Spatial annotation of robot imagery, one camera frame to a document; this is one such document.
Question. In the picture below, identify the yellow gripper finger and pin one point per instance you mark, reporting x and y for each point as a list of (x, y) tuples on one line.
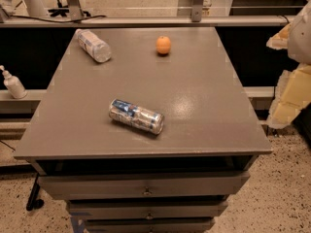
[(292, 95), (280, 40)]

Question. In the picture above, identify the silver blue redbull can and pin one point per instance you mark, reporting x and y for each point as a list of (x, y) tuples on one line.
[(136, 116)]

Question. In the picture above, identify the orange fruit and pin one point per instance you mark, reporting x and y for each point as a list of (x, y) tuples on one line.
[(163, 45)]

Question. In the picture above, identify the clear plastic water bottle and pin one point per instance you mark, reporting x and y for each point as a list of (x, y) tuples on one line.
[(98, 49)]

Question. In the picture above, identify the grey drawer cabinet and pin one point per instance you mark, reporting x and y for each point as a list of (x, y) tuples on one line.
[(145, 143)]

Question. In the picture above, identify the top grey drawer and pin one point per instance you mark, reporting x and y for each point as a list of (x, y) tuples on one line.
[(143, 185)]

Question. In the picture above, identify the grey drawer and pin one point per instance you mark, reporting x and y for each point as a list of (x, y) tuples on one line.
[(160, 225), (148, 209), (143, 185)]

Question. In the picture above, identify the bottom grey drawer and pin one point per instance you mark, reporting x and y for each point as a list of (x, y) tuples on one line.
[(160, 225)]

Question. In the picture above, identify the middle grey drawer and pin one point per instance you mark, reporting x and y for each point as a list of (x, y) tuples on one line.
[(148, 209)]

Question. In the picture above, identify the white pump dispenser bottle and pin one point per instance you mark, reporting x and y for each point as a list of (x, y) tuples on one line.
[(13, 84)]

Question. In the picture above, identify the grey metal post right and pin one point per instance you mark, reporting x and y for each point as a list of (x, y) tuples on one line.
[(196, 10)]

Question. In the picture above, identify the grey metal post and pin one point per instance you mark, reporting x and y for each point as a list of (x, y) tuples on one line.
[(196, 10), (75, 9)]

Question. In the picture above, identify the grey metal post left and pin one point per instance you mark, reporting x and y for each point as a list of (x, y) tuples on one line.
[(75, 9)]

